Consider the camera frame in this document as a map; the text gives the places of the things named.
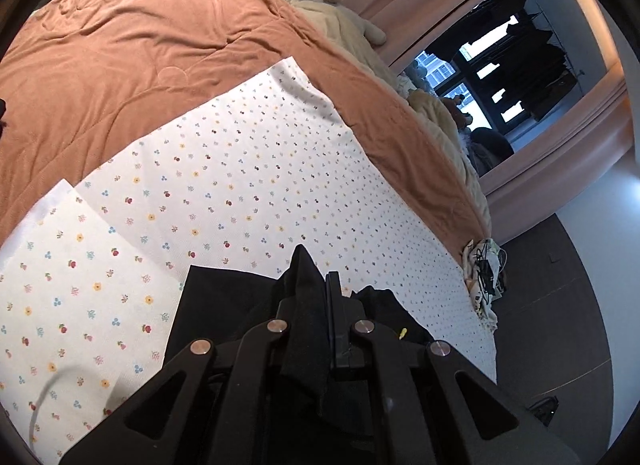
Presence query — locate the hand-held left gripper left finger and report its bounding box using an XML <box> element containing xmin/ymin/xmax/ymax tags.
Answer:
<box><xmin>59</xmin><ymin>295</ymin><xmax>301</xmax><ymax>465</ymax></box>

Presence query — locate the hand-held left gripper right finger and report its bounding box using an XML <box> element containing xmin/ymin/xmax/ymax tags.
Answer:
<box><xmin>325</xmin><ymin>272</ymin><xmax>581</xmax><ymax>465</ymax></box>

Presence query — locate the black jacket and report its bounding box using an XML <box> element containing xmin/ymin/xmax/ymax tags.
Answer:
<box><xmin>167</xmin><ymin>244</ymin><xmax>436</xmax><ymax>421</ymax></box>

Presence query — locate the row of dark hanging clothes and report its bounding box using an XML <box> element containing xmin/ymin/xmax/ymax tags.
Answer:
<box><xmin>480</xmin><ymin>20</ymin><xmax>573</xmax><ymax>121</ymax></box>

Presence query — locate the white fringed cloth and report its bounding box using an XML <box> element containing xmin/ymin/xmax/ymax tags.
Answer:
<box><xmin>460</xmin><ymin>237</ymin><xmax>508</xmax><ymax>333</ymax></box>

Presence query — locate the white floral bed sheet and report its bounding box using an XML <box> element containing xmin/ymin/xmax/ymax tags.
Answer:
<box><xmin>0</xmin><ymin>58</ymin><xmax>501</xmax><ymax>456</ymax></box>

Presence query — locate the small black pouch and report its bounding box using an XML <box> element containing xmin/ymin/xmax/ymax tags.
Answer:
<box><xmin>527</xmin><ymin>395</ymin><xmax>560</xmax><ymax>426</ymax></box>

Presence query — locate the cream duvet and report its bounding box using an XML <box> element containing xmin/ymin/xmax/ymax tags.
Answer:
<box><xmin>275</xmin><ymin>0</ymin><xmax>493</xmax><ymax>246</ymax></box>

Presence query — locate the dark round cushion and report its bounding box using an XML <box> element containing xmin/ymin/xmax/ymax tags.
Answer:
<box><xmin>470</xmin><ymin>128</ymin><xmax>516</xmax><ymax>176</ymax></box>

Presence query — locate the brown plush toy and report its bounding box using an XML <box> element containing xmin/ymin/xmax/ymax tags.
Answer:
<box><xmin>440</xmin><ymin>95</ymin><xmax>473</xmax><ymax>131</ymax></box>

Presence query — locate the blue plush toy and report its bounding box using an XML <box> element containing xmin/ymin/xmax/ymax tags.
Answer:
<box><xmin>407</xmin><ymin>58</ymin><xmax>431</xmax><ymax>91</ymax></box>

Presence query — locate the beige plush toy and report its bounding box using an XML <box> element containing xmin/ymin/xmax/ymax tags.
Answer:
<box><xmin>322</xmin><ymin>0</ymin><xmax>388</xmax><ymax>46</ymax></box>

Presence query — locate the orange blanket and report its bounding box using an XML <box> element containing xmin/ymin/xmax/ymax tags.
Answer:
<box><xmin>0</xmin><ymin>0</ymin><xmax>493</xmax><ymax>253</ymax></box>

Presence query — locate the long black hanging coat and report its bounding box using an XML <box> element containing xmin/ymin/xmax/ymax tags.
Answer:
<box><xmin>467</xmin><ymin>0</ymin><xmax>531</xmax><ymax>16</ymax></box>

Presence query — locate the black power adapter with cable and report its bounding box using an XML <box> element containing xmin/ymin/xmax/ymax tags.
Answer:
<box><xmin>472</xmin><ymin>245</ymin><xmax>503</xmax><ymax>296</ymax></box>

